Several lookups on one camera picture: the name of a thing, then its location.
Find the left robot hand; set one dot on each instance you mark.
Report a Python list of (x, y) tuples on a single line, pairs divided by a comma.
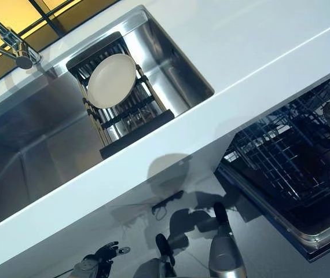
[(101, 255)]

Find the large beige plate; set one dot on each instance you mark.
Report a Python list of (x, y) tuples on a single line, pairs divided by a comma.
[(111, 81)]

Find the black left robot foot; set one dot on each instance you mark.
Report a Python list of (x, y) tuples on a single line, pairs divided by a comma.
[(163, 244)]

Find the black robot foot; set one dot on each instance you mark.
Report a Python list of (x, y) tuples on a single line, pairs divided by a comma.
[(220, 214), (163, 244)]

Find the silver right robot leg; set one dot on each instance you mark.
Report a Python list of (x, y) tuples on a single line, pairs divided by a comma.
[(225, 255)]

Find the black right robot foot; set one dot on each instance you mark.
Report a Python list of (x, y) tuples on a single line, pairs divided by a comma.
[(220, 214)]

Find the black sink dish rack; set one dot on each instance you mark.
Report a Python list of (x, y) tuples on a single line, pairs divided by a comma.
[(142, 127)]

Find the stainless steel kitchen sink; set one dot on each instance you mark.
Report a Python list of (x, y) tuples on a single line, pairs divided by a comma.
[(168, 58)]

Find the chrome gooseneck kitchen faucet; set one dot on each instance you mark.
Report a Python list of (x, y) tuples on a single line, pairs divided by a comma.
[(20, 52)]

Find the dark metal window frame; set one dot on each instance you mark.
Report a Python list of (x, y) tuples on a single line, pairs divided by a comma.
[(47, 16)]

